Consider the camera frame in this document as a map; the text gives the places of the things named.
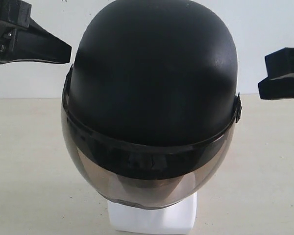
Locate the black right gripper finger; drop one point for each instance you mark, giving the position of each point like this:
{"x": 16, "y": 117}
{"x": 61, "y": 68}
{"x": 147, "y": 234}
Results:
{"x": 280, "y": 64}
{"x": 277, "y": 88}

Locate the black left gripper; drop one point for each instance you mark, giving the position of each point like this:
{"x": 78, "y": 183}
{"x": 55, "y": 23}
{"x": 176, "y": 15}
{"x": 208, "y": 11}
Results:
{"x": 33, "y": 44}

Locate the black helmet with visor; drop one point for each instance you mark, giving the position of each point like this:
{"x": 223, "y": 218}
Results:
{"x": 149, "y": 105}

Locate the white mannequin head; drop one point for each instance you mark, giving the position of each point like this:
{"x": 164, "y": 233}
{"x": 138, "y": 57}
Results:
{"x": 177, "y": 219}

